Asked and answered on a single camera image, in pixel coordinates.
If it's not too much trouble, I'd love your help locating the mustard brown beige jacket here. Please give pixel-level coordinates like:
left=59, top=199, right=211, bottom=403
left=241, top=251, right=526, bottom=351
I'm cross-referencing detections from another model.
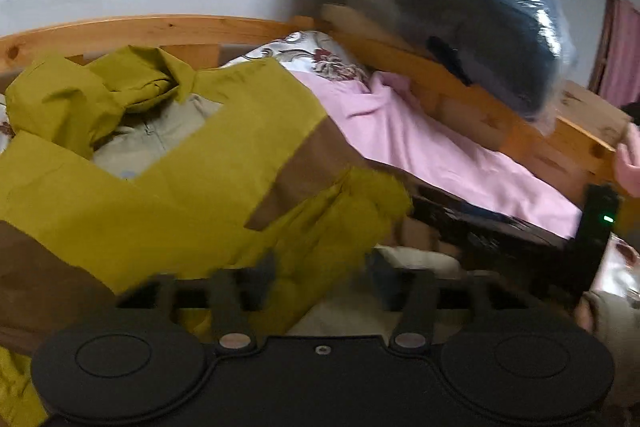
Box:
left=1, top=46, right=411, bottom=426

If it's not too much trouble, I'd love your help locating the person's right hand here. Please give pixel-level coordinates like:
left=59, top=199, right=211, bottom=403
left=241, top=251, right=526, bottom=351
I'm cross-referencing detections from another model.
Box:
left=614, top=122, right=640, bottom=198

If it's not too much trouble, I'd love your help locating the pink bed sheet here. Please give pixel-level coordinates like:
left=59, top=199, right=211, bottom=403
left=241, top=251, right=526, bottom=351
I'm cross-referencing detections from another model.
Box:
left=293, top=70, right=580, bottom=237

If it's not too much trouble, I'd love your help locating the pink curtain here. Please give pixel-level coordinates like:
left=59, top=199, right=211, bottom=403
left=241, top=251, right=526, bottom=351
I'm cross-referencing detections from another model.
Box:
left=600, top=0, right=639, bottom=107

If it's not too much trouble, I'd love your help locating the floral patterned quilt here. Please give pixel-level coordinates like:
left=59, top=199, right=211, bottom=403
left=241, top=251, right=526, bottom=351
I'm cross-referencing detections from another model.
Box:
left=224, top=30, right=370, bottom=83

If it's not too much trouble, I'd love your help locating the wooden bed frame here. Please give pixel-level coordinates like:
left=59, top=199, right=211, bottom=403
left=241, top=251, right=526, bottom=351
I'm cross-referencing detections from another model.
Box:
left=1, top=5, right=628, bottom=204

